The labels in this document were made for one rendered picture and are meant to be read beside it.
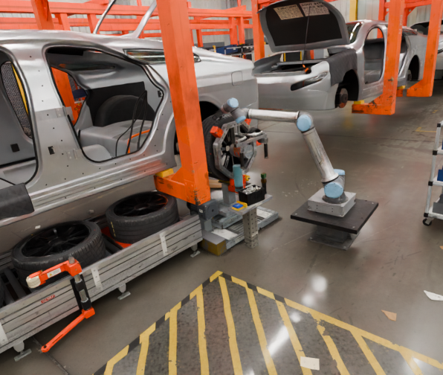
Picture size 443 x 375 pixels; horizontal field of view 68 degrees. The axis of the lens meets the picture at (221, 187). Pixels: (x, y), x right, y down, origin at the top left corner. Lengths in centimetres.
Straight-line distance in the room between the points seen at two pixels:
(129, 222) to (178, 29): 157
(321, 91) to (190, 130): 319
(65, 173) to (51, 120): 41
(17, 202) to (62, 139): 55
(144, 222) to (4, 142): 217
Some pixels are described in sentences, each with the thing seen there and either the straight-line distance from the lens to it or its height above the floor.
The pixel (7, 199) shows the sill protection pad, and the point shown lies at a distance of 279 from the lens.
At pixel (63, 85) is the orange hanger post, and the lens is 513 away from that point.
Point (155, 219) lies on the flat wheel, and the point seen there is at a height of 47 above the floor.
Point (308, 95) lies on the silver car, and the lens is 549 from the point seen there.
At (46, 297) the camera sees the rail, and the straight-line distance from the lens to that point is 261.
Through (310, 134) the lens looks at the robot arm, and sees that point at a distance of 278.
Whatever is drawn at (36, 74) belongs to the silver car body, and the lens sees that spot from 281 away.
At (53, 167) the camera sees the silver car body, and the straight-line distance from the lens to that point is 282.
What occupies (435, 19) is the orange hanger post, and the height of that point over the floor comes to 193.
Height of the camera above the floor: 171
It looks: 22 degrees down
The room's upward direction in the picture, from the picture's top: 6 degrees counter-clockwise
